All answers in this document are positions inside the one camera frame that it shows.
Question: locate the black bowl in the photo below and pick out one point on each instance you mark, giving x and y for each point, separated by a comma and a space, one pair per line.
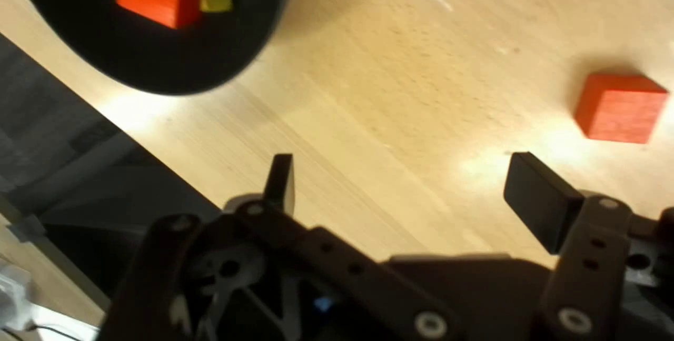
174, 51

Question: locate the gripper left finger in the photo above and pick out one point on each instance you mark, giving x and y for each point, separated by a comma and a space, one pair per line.
295, 246

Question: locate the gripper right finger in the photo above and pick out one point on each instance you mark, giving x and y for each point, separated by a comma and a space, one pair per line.
584, 257

